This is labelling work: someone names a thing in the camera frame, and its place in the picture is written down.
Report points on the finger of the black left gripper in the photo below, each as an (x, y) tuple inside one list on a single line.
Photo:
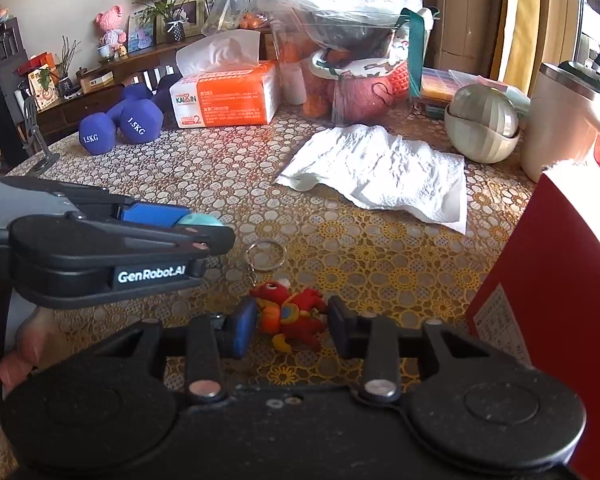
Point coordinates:
[(219, 240)]

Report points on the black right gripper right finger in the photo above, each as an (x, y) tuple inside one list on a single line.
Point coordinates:
[(349, 330)]

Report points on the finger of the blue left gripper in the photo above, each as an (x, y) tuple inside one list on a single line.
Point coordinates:
[(153, 214)]

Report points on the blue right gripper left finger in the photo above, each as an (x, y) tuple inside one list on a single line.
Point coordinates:
[(238, 329)]

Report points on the red dragon plush keychain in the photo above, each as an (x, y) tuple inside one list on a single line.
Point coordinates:
[(289, 317)]

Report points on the person's left hand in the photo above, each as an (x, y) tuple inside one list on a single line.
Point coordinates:
[(31, 341)]

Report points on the purple dumbbell right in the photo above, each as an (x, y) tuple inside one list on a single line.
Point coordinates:
[(142, 115)]

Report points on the purple dumbbell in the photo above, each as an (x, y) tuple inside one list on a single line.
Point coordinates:
[(142, 115), (98, 131)]

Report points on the purple dumbbell left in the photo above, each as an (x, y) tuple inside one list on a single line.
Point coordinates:
[(98, 131)]

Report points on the black phone stand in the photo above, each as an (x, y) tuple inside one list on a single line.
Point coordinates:
[(36, 140)]

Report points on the wooden tv cabinet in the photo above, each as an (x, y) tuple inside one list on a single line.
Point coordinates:
[(74, 111)]

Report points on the white wifi router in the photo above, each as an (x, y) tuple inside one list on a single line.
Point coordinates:
[(152, 76)]

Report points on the orange tissue pack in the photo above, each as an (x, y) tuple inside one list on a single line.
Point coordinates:
[(224, 82)]

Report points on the white crumpled paper towel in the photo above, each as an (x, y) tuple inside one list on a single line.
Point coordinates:
[(376, 170)]

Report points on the pink plush doll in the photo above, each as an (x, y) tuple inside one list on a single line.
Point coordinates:
[(113, 36)]

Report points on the red cardboard box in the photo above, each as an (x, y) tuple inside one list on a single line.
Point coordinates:
[(541, 300)]

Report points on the clear bag on cabinet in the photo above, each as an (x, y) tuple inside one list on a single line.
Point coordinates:
[(224, 15)]

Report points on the round cream ceramic jar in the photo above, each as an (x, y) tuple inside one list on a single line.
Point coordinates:
[(482, 124)]

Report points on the large plastic bag with bowls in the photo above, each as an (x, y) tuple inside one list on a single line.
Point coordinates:
[(347, 62)]

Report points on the beige steel mug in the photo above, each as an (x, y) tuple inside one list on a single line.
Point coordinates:
[(540, 134)]

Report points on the photo frame with plant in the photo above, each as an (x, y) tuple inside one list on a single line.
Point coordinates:
[(175, 20)]

